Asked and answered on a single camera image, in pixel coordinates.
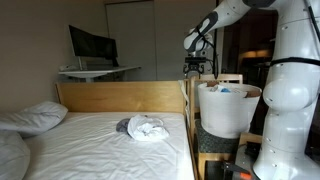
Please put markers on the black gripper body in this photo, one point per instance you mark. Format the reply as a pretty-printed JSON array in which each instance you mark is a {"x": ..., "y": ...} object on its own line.
[{"x": 194, "y": 64}]

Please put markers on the white shirt with blue lining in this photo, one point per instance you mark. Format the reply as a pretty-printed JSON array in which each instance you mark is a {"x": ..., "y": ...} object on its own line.
[{"x": 232, "y": 90}]

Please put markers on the white rainbow print shirt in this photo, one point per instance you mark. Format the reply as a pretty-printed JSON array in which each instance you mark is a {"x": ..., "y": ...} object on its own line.
[{"x": 219, "y": 88}]

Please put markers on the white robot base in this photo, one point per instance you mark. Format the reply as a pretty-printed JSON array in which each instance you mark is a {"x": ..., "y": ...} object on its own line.
[{"x": 282, "y": 154}]

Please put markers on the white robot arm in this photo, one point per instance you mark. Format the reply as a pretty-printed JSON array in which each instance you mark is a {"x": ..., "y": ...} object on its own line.
[{"x": 289, "y": 29}]

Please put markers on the wooden bed footboard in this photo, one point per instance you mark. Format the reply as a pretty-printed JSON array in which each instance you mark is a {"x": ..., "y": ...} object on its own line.
[{"x": 140, "y": 96}]

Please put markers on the white bed sheet mattress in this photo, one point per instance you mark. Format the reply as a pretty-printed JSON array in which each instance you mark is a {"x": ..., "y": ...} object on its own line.
[{"x": 87, "y": 146}]

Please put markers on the wooden chair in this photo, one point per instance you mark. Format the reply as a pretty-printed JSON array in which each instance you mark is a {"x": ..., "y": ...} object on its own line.
[{"x": 207, "y": 146}]

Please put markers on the grey sock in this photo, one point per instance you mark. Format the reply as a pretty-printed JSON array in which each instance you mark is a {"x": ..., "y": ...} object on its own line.
[{"x": 122, "y": 125}]

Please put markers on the white desk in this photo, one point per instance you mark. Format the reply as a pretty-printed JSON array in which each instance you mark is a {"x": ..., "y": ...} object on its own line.
[{"x": 89, "y": 75}]

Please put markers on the black computer monitor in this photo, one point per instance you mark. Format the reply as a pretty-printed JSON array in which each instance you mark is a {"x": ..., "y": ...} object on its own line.
[{"x": 89, "y": 45}]

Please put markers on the white pillow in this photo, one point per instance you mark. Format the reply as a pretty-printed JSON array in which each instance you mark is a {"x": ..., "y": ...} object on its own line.
[{"x": 34, "y": 120}]

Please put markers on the white rope laundry hamper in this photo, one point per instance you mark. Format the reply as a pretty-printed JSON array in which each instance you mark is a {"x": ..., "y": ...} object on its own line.
[{"x": 227, "y": 115}]

